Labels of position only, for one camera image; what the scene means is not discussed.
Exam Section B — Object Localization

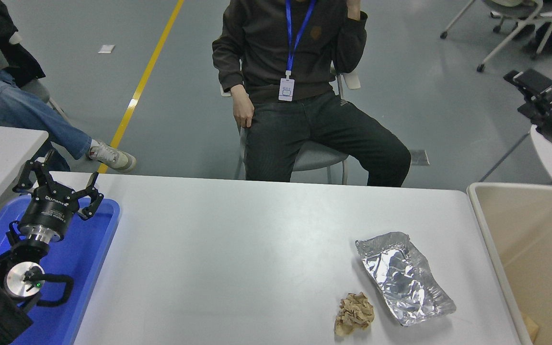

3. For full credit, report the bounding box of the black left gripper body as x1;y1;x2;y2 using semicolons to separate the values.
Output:
19;184;82;236

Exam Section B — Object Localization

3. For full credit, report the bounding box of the silver foil tray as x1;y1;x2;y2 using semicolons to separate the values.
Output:
355;231;457;327

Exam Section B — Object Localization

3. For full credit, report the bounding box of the tan paper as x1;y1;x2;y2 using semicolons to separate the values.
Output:
334;292;375;336

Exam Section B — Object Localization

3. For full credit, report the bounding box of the person's right hand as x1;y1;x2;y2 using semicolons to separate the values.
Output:
231;84;255;129

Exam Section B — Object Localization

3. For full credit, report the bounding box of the blue plastic tray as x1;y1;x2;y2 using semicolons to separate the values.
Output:
0;195;121;345

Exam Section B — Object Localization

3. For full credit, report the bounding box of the white rolling chair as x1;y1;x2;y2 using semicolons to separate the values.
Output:
440;0;552;72

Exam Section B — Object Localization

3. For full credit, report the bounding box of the large pale bin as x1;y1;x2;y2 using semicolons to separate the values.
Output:
467;182;552;345

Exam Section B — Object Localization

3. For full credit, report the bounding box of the tan cardboard scrap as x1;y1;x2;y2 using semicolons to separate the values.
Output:
520;311;540;342

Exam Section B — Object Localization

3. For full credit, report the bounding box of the grey chair with white armrests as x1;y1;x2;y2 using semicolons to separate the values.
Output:
220;67;362;185

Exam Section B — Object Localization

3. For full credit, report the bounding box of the blue lanyard with badge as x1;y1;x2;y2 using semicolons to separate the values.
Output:
278;0;317;102

